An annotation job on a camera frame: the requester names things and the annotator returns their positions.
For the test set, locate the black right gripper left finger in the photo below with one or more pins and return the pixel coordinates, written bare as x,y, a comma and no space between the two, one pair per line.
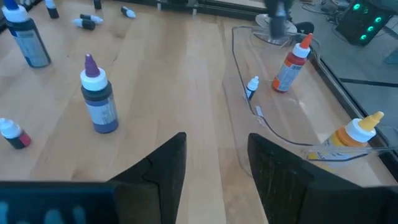
149,193

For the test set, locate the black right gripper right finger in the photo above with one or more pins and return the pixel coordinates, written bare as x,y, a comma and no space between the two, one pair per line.
286,193

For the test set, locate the large yellow food coloring bottle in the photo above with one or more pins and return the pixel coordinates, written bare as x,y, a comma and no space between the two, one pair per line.
357,130

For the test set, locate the large purple food coloring bottle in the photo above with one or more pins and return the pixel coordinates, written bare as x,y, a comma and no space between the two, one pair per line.
101,109

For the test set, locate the small blue dropper bottle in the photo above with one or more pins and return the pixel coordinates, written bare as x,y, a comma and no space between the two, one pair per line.
252,84

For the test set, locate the large orange food coloring bottle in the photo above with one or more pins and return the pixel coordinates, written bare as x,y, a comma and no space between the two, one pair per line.
289,73

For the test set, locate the small red dropper bottle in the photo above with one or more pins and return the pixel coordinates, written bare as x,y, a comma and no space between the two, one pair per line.
18,138

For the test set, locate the small purple-label dropper bottle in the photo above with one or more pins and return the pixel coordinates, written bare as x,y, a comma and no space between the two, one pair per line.
88,25

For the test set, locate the large blue food coloring bottle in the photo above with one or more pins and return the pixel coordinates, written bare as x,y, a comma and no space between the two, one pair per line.
31,46

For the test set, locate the clear plastic bin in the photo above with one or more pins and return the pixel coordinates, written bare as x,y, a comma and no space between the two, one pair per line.
280,118

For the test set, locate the silver table lamp white shade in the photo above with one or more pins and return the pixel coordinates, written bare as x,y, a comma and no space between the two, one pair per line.
275,28

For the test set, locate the black computer green lights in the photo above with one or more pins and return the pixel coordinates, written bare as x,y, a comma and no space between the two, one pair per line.
357,25

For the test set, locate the black clamp mount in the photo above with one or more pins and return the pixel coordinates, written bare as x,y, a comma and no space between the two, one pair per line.
304,28

